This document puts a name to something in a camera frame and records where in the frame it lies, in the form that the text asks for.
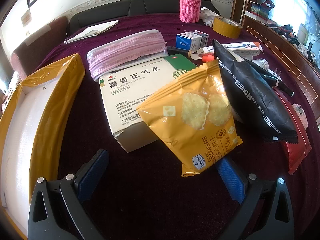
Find red snack packet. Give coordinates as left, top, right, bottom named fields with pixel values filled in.
left=272, top=87, right=313, bottom=176

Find black snack packet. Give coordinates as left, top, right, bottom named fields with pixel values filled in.
left=212, top=39, right=298, bottom=144

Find pink fluffy ball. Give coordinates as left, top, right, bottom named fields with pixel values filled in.
left=292, top=103, right=308, bottom=129

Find yellow cracker packet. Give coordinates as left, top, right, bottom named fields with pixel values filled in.
left=137, top=60, right=243, bottom=177

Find white green medicine box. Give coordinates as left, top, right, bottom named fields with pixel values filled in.
left=99, top=54, right=196, bottom=152

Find black marker pen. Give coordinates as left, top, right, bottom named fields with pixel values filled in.
left=245, top=59, right=294, bottom=97

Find long white ointment box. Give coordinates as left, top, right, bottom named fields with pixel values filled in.
left=190, top=42, right=263, bottom=60

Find blue white small box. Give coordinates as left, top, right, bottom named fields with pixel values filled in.
left=175, top=30, right=209, bottom=51

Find white charger plug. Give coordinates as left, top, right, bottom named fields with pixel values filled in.
left=270, top=68, right=282, bottom=80

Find white pill bottle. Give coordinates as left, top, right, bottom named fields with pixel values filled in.
left=252, top=59, right=269, bottom=71

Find maroon tablecloth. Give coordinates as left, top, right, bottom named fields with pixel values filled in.
left=32, top=13, right=320, bottom=240

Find yellow taped foam box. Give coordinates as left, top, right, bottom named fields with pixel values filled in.
left=1, top=54, right=85, bottom=239

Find wooden cabinet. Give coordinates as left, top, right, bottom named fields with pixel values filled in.
left=231, top=0, right=319, bottom=124

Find maroon armchair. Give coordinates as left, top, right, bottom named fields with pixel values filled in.
left=10, top=16, right=68, bottom=80

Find white paper booklet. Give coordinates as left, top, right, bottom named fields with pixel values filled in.
left=64, top=20, right=119, bottom=44

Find yellow tape roll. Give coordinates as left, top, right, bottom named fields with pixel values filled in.
left=213, top=16, right=242, bottom=39

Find pink zipper pouch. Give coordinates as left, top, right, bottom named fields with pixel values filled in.
left=87, top=29, right=168, bottom=82

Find black sofa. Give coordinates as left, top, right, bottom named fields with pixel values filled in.
left=68, top=0, right=221, bottom=34

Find crumpled white tissue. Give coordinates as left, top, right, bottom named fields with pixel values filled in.
left=199, top=7, right=220, bottom=27

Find pink knit covered bottle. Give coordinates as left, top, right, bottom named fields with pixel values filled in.
left=179, top=0, right=202, bottom=23

